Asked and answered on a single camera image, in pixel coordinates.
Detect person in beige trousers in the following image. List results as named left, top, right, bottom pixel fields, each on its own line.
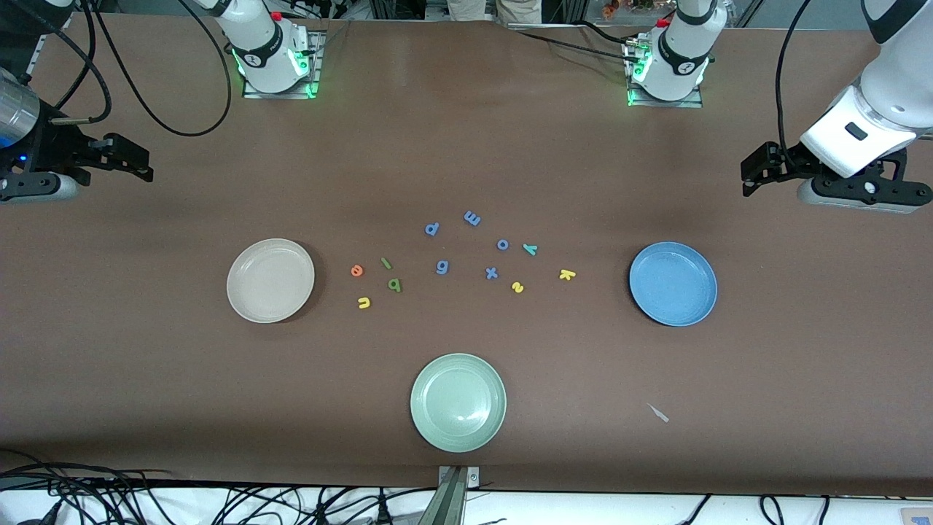
left=446, top=0, right=544, bottom=25

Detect blue plate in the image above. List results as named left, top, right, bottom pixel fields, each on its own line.
left=628, top=241, right=719, bottom=327

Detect pale green plate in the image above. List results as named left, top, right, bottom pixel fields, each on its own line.
left=410, top=353, right=507, bottom=454

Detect tangled black cables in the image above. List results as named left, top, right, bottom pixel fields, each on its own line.
left=0, top=448, right=438, bottom=525

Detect small orange object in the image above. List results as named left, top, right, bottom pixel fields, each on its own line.
left=601, top=0, right=657, bottom=19

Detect beige brown plate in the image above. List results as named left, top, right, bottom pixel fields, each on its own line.
left=226, top=238, right=316, bottom=324

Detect aluminium table frame rail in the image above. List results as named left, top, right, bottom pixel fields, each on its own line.
left=26, top=11, right=74, bottom=81

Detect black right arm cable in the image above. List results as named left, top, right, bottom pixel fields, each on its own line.
left=29, top=0, right=234, bottom=138

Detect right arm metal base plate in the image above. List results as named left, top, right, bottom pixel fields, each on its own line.
left=242, top=29, right=323, bottom=100

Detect aluminium profile bracket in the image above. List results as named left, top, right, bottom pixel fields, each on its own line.
left=417, top=465, right=480, bottom=525

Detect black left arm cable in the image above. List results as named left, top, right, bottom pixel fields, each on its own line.
left=775, top=0, right=816, bottom=150

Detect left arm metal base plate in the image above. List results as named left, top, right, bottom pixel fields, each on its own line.
left=625, top=36, right=705, bottom=109

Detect black cable on table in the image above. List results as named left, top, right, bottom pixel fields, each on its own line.
left=507, top=26, right=642, bottom=63

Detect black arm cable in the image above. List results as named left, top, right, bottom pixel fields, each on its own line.
left=775, top=0, right=816, bottom=150
left=29, top=0, right=234, bottom=138

